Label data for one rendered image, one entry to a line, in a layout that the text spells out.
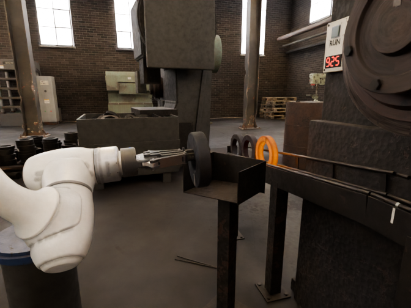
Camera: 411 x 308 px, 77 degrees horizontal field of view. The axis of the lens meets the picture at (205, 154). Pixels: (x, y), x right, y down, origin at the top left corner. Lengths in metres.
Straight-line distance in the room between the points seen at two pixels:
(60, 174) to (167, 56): 2.55
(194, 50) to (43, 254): 2.85
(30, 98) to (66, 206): 6.76
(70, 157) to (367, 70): 0.71
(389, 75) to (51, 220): 0.73
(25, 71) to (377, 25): 7.03
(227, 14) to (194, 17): 8.32
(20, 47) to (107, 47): 3.90
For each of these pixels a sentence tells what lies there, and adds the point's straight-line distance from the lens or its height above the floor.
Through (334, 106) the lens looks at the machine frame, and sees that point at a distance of 1.14.
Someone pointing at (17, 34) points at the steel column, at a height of 2.25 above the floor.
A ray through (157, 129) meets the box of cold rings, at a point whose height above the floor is 0.61.
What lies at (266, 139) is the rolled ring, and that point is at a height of 0.76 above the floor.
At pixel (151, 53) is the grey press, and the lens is 3.03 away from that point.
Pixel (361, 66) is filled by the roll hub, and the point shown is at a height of 1.04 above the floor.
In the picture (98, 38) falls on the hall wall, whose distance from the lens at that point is 10.66.
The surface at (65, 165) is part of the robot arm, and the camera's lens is 0.65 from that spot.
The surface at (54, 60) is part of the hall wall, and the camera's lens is 10.78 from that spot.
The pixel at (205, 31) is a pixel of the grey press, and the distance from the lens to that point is 3.27.
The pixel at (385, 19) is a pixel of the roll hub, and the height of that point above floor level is 1.13.
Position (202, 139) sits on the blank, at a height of 0.86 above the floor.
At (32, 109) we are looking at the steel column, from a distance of 7.29.
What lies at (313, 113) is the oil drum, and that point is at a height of 0.74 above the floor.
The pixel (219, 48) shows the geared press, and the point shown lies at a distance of 8.79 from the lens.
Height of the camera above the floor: 0.97
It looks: 13 degrees down
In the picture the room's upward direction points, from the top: straight up
